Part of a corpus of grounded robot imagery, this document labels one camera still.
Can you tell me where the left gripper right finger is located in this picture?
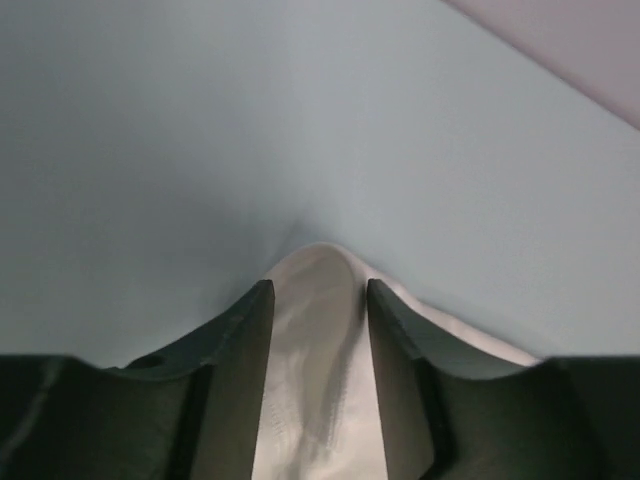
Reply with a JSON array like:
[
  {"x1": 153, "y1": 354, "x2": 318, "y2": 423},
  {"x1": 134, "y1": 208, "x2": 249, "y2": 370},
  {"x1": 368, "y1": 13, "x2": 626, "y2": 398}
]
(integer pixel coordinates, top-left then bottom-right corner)
[{"x1": 366, "y1": 279, "x2": 639, "y2": 479}]

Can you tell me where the white printed t shirt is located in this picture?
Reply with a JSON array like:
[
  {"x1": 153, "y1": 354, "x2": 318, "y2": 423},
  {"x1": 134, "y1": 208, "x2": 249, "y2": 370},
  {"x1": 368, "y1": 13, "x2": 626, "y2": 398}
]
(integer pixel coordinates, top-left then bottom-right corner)
[{"x1": 249, "y1": 241, "x2": 544, "y2": 480}]

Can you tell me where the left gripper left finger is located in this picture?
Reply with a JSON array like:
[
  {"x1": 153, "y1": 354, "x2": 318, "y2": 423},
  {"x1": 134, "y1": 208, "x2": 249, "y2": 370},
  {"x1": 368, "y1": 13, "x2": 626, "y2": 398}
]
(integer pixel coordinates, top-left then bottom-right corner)
[{"x1": 1, "y1": 280, "x2": 275, "y2": 479}]

